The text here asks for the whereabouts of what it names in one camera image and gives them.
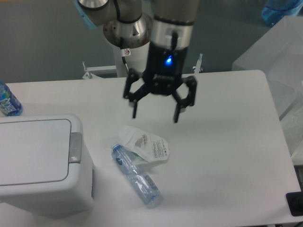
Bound black device at table edge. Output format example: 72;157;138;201
286;192;303;217

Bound translucent plastic storage box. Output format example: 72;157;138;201
232;16;303;166

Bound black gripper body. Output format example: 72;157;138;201
143;42;187;96

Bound silver clamp screw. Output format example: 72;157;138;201
192;53;204;74

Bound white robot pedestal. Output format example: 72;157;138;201
112;43;150;78

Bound crumpled white plastic bag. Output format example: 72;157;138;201
118;126;170;164

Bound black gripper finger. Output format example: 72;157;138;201
172;75;197;123
123;68;151;119

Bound blue labelled water bottle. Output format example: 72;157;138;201
0;82;23;116

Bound white push-lid trash can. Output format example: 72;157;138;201
0;114;95;215

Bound empty clear plastic bottle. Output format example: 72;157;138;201
111;142;162;209

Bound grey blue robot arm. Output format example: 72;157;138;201
75;0;199;122

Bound blue plastic water jug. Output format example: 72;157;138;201
261;0;303;27

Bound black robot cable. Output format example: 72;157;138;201
119;37;130;74

